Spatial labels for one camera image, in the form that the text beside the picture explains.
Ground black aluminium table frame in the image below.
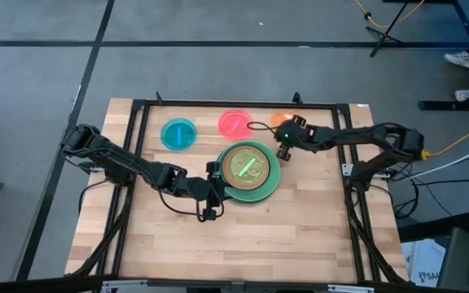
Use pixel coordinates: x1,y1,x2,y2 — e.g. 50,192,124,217
69,91,409,286

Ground small pink plastic plate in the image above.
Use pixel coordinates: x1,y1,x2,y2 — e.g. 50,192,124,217
217,109,255,142

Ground large light green plate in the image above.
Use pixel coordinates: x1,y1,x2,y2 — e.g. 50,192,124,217
217,140,283,203

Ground white printed carton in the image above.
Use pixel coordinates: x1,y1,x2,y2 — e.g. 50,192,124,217
401,238,447,288

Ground yellow cable with plug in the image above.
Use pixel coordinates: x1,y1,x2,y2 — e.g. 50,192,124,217
354,0,426,29

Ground dark grey computer case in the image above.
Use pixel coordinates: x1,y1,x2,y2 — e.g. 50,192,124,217
436,226,469,293

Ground black floor bar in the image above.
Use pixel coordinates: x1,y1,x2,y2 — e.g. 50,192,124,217
418,100,469,112

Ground small orange plastic plate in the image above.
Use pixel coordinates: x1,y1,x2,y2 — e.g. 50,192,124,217
270,112,297,128

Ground yellow floor cable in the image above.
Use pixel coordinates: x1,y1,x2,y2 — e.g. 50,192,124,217
421,117,469,159

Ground white floor cable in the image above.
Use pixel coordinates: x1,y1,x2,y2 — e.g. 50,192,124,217
397,138,469,182

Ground large dark green plate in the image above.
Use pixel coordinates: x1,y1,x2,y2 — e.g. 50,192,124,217
224,189,281,206

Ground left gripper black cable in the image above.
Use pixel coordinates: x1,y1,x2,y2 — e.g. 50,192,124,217
156,186,204,223

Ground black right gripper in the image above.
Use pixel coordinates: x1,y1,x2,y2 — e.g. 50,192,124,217
274,115,322,160

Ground black floor cables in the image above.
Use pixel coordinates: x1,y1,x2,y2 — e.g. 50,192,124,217
392,173,469,220

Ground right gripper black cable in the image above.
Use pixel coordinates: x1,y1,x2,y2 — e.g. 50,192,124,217
246,120,281,133

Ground black tripod stand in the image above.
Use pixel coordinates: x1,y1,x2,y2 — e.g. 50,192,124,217
365,0,410,58

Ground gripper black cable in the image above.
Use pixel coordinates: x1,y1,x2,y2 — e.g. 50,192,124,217
156,186,204,223
246,120,281,133

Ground medium brown plastic plate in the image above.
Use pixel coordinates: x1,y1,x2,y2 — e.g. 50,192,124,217
221,146,271,190

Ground small yellow-green plastic plate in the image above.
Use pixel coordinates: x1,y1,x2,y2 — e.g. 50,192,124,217
227,150,266,186

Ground small cyan plastic plate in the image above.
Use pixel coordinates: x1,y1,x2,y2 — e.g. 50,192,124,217
160,117,198,152

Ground seated person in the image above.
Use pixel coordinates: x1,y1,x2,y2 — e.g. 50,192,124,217
443,34,469,103

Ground black rig crossbeam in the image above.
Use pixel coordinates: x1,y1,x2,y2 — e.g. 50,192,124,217
0,275,469,293

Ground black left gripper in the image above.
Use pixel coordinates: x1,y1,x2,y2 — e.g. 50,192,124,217
176,161,235,223

